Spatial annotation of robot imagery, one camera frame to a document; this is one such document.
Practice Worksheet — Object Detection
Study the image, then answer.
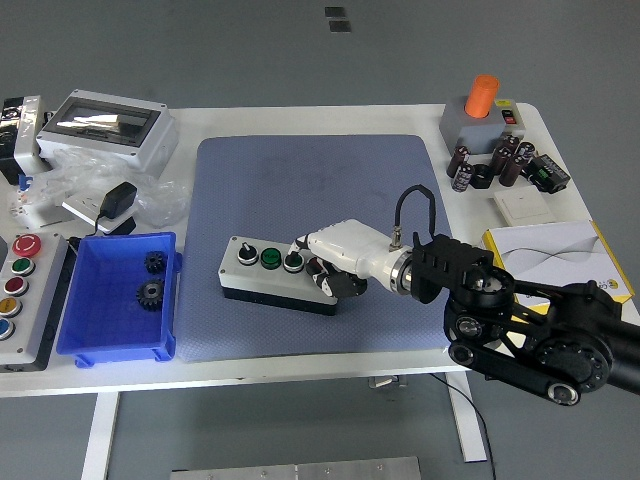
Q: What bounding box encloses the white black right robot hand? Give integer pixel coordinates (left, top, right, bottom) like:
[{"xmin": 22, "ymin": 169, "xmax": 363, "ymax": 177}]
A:
[{"xmin": 284, "ymin": 218, "xmax": 400, "ymax": 301}]

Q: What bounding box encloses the grey four-button control box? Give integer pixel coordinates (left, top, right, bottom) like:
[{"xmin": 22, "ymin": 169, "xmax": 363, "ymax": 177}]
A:
[{"xmin": 217, "ymin": 235, "xmax": 341, "ymax": 317}]

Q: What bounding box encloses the grey five-button control box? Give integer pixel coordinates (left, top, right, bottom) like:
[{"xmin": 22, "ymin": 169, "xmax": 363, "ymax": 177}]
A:
[{"xmin": 0, "ymin": 232, "xmax": 76, "ymax": 372}]

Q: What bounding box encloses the grey-blue table mat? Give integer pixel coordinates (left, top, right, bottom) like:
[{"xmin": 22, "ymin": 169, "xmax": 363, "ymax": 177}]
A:
[{"xmin": 177, "ymin": 133, "xmax": 475, "ymax": 364}]

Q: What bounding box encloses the clear plastic bag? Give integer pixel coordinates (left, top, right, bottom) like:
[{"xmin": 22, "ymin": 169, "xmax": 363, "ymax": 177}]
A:
[{"xmin": 29, "ymin": 147, "xmax": 192, "ymax": 229}]

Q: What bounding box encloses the small black gear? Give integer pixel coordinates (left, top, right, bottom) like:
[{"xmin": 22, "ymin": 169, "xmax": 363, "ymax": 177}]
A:
[{"xmin": 143, "ymin": 250, "xmax": 169, "ymax": 275}]

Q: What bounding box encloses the large black gear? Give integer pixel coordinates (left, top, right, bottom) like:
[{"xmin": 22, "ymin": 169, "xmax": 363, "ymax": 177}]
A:
[{"xmin": 135, "ymin": 277, "xmax": 166, "ymax": 312}]

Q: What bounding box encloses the orange cylinder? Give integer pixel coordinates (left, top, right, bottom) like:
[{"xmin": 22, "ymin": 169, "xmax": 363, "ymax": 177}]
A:
[{"xmin": 463, "ymin": 74, "xmax": 500, "ymax": 120}]

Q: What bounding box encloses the yellow white cardboard box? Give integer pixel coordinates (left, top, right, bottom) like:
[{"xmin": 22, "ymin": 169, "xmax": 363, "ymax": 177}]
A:
[{"xmin": 482, "ymin": 219, "xmax": 636, "ymax": 306}]

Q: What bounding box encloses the black module with green terminal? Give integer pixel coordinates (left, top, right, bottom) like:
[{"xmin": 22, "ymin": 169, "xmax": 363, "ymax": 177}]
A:
[{"xmin": 522, "ymin": 154, "xmax": 571, "ymax": 195}]

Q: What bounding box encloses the white table leg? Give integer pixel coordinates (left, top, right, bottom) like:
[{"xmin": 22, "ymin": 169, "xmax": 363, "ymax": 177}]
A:
[
  {"xmin": 80, "ymin": 392, "xmax": 121, "ymax": 480},
  {"xmin": 446, "ymin": 369, "xmax": 489, "ymax": 464}
]

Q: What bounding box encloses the grey metal plate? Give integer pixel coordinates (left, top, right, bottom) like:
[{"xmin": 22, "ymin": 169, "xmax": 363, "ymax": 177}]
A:
[{"xmin": 169, "ymin": 455, "xmax": 422, "ymax": 480}]

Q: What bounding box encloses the black power adapter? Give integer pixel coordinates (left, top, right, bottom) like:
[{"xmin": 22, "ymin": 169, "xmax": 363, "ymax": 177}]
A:
[{"xmin": 94, "ymin": 181, "xmax": 139, "ymax": 236}]

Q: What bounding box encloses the blue plastic bin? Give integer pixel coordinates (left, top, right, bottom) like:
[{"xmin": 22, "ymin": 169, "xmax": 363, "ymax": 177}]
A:
[{"xmin": 55, "ymin": 231, "xmax": 184, "ymax": 370}]

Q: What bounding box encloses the white socket panel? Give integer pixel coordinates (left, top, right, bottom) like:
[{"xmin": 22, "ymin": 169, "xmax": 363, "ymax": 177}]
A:
[{"xmin": 61, "ymin": 193, "xmax": 136, "ymax": 235}]

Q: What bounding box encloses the white blue plug adapter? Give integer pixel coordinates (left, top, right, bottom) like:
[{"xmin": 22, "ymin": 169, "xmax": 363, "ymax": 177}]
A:
[{"xmin": 7, "ymin": 174, "xmax": 66, "ymax": 230}]

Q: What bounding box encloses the black ring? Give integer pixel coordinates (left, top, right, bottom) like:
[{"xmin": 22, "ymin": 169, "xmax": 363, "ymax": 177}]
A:
[{"xmin": 469, "ymin": 163, "xmax": 494, "ymax": 190}]

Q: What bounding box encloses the grey switch box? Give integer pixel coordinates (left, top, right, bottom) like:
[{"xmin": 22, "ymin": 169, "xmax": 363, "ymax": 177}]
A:
[{"xmin": 438, "ymin": 97, "xmax": 527, "ymax": 156}]

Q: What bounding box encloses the white wall switch panel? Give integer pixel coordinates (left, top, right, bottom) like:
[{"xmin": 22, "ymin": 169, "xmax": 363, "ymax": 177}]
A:
[{"xmin": 492, "ymin": 188, "xmax": 557, "ymax": 225}]

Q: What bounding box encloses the grey enclosure with clear lid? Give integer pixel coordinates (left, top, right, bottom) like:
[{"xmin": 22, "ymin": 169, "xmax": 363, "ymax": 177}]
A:
[{"xmin": 35, "ymin": 89, "xmax": 180, "ymax": 176}]

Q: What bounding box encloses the thin black cable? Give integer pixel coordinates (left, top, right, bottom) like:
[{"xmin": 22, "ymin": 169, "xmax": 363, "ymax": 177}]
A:
[{"xmin": 430, "ymin": 372, "xmax": 496, "ymax": 480}]

